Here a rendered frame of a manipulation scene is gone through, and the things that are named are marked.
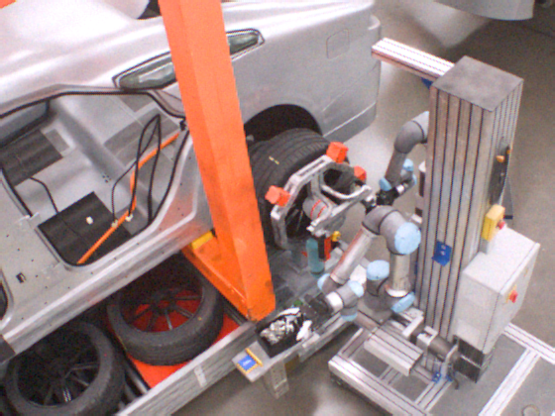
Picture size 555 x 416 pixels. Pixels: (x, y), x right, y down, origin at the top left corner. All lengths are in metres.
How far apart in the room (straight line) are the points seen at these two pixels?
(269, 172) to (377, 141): 2.02
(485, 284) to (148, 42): 1.83
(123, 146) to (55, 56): 1.11
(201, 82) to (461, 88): 0.92
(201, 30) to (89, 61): 0.80
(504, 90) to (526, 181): 2.72
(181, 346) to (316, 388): 0.83
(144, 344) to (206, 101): 1.58
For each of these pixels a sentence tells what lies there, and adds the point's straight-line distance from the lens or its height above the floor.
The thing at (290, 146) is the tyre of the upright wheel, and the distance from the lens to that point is 3.31.
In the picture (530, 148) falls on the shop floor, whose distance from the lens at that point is 5.25.
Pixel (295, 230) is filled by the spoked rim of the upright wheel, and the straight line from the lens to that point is 3.59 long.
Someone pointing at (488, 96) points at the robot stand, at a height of 2.03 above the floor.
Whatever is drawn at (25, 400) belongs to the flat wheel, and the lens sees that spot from 3.58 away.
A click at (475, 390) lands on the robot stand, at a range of 3.55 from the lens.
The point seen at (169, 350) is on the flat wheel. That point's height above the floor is 0.44.
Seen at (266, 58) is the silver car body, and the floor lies 1.60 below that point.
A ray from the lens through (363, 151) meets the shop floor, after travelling 5.05.
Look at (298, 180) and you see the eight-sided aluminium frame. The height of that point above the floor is 1.12.
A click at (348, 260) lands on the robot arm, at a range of 2.66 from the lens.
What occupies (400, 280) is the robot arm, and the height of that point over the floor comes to 1.15.
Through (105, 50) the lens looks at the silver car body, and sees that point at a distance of 2.94.
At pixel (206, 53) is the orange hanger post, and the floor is 2.15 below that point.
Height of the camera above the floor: 3.32
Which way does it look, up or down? 46 degrees down
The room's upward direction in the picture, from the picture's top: 9 degrees counter-clockwise
